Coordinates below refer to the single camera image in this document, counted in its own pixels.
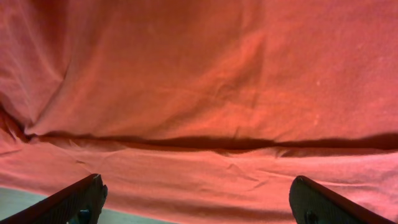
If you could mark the red printed t-shirt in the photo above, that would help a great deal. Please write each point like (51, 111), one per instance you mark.
(201, 111)

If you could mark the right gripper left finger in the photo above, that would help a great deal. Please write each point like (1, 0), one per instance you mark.
(81, 202)

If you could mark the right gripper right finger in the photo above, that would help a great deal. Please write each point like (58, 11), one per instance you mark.
(312, 203)

